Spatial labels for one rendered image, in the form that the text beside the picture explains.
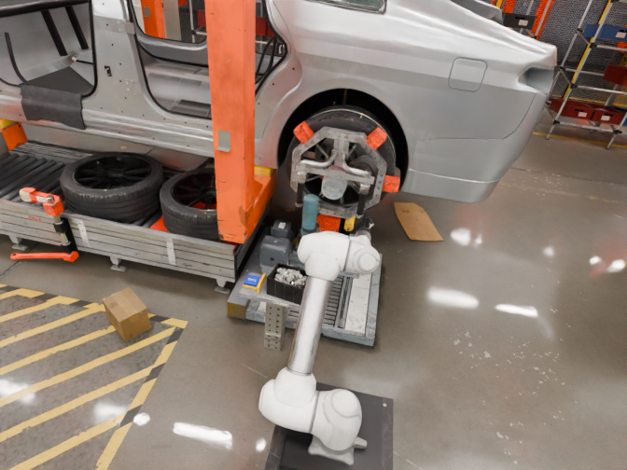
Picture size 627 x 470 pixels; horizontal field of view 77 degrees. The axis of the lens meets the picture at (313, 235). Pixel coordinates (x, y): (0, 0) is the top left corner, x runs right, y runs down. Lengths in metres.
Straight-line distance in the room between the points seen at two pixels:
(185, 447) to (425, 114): 2.06
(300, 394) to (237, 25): 1.46
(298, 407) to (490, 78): 1.79
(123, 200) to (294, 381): 1.81
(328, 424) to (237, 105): 1.38
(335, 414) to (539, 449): 1.28
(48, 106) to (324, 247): 2.25
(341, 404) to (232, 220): 1.14
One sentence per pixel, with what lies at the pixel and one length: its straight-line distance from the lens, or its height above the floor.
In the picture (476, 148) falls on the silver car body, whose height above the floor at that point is 1.10.
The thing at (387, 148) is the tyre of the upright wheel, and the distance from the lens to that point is 2.33.
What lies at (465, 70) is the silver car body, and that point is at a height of 1.49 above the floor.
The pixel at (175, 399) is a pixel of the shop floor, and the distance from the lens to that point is 2.31.
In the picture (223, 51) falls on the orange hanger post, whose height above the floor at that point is 1.53.
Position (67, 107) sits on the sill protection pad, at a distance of 3.14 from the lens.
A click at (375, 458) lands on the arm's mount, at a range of 1.83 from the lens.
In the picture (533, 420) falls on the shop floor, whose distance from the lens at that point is 2.63.
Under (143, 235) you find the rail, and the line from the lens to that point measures 2.71.
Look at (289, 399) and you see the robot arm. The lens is 1.60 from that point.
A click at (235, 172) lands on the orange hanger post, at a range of 2.06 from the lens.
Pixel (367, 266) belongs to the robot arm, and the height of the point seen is 0.99.
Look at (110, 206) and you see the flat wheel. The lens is 2.92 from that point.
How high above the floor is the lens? 1.95
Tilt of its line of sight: 37 degrees down
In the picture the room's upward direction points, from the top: 7 degrees clockwise
